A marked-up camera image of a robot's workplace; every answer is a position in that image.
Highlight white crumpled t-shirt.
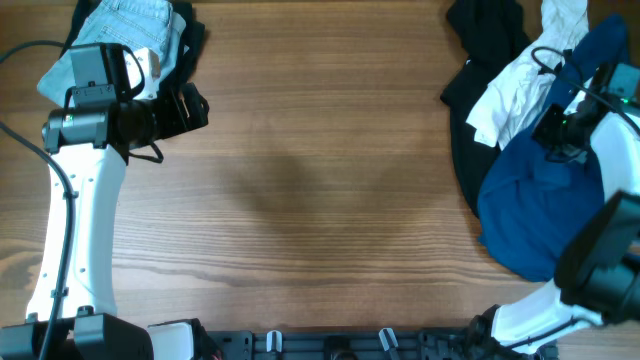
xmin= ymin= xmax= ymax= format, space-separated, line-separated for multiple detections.
xmin=466 ymin=0 xmax=589 ymax=149

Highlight black folded garment under jeans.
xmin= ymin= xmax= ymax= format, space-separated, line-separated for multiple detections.
xmin=64 ymin=1 xmax=205 ymax=93

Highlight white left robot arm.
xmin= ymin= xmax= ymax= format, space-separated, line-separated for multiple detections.
xmin=1 ymin=83 xmax=222 ymax=359

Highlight black crumpled garment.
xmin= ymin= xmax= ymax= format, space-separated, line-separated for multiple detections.
xmin=440 ymin=0 xmax=533 ymax=219

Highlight dark blue polo shirt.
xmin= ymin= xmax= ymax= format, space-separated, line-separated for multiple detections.
xmin=477 ymin=14 xmax=630 ymax=282

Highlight light blue folded jeans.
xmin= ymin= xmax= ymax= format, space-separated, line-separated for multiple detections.
xmin=37 ymin=0 xmax=187 ymax=106

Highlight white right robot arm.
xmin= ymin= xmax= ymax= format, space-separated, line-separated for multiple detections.
xmin=464 ymin=63 xmax=639 ymax=359

